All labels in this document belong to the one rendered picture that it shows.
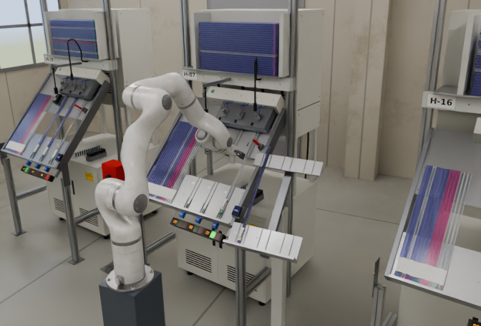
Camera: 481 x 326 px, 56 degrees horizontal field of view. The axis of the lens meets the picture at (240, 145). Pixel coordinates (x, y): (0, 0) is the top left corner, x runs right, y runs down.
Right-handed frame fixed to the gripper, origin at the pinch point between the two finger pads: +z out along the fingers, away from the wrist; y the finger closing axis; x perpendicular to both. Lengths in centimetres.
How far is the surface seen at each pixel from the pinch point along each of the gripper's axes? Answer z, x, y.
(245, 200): 7.0, 20.5, -10.0
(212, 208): 4.7, 29.6, 5.9
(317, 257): 129, 36, -10
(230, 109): 11.0, -27.2, 20.8
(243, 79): 7.3, -44.4, 15.7
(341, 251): 142, 27, -21
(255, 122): 9.7, -21.3, 0.9
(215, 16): 2, -81, 47
